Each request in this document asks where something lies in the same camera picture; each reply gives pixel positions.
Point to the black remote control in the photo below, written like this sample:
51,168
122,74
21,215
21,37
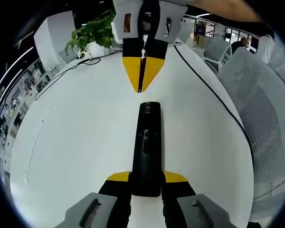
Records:
147,154

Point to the white cloth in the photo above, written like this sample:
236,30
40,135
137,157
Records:
266,47

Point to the small yellowish object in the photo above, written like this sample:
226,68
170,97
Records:
81,53

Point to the potted green plant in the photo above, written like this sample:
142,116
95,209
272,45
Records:
95,33

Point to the background office workstations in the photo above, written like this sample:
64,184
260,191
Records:
41,79

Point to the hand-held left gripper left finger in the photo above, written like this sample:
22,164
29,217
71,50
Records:
109,204

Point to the grey mesh office chair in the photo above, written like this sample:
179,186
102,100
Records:
263,118

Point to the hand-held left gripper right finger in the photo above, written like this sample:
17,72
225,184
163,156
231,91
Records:
180,204

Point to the ceiling light strip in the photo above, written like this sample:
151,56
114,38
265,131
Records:
5,91
12,66

